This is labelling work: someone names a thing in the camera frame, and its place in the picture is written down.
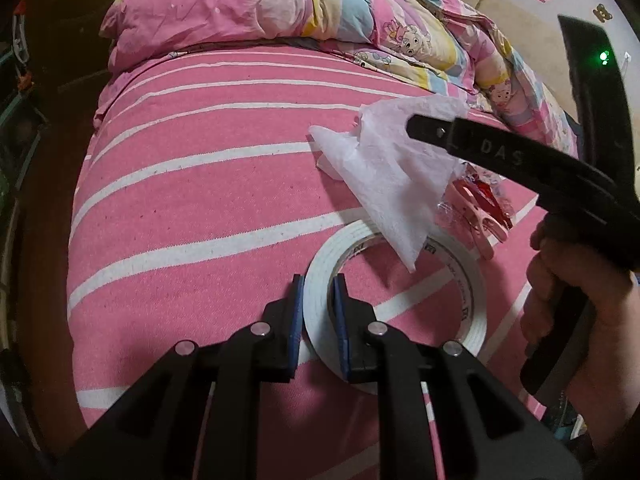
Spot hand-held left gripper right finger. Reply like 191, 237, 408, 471
330, 273, 585, 480

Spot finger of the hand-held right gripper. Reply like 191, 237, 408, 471
406, 114, 621, 201

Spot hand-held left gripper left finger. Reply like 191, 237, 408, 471
52, 274, 306, 480

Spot white tape roll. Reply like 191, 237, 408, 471
303, 219, 488, 395

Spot white tissue paper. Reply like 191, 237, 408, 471
308, 97, 468, 274

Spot person's right forearm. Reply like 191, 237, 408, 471
565, 355, 640, 458

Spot person's right hand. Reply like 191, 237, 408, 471
520, 217, 640, 411

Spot pink clothespins in bag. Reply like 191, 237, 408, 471
435, 160, 516, 233

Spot pink plastic clothespin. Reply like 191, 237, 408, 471
447, 182, 513, 261

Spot pink striped bed sheet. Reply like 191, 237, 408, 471
67, 42, 581, 480

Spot pink cartoon striped quilt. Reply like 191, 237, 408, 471
99, 0, 581, 156

